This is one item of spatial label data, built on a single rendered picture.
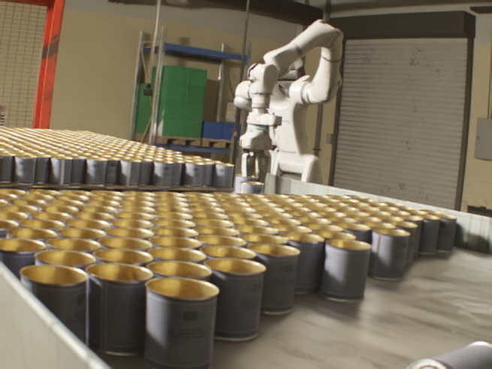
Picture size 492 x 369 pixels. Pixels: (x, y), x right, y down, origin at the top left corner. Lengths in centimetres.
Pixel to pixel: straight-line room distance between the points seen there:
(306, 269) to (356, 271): 7
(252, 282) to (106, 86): 1109
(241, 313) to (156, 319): 14
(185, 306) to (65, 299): 11
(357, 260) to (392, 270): 19
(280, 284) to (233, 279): 13
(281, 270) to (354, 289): 15
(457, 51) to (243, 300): 1071
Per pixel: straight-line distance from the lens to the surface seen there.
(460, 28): 1085
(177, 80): 1094
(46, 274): 62
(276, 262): 77
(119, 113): 1183
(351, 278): 88
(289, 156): 266
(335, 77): 238
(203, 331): 57
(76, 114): 1148
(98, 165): 186
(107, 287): 59
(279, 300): 79
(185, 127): 1105
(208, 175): 210
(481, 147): 1060
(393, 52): 1219
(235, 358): 63
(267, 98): 199
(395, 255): 105
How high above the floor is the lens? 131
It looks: 5 degrees down
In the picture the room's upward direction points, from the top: 5 degrees clockwise
